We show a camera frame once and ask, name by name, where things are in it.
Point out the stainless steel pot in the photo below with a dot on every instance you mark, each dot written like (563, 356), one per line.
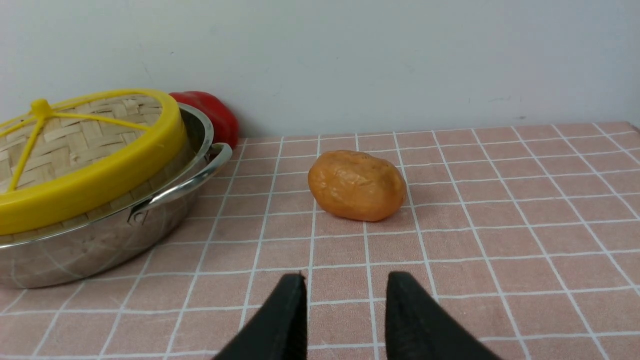
(97, 245)

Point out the orange-brown potato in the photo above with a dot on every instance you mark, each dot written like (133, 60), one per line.
(356, 185)

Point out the yellow bamboo steamer basket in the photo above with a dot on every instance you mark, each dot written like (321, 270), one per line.
(175, 168)

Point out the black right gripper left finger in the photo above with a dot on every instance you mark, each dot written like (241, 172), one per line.
(278, 330)

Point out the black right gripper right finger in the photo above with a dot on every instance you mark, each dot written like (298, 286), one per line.
(418, 328)

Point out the yellow bamboo steamer lid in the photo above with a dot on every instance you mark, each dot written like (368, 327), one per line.
(61, 160)

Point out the red bell pepper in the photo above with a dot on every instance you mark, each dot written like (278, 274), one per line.
(225, 123)

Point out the pink checkered tablecloth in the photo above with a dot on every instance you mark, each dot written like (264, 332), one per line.
(527, 235)

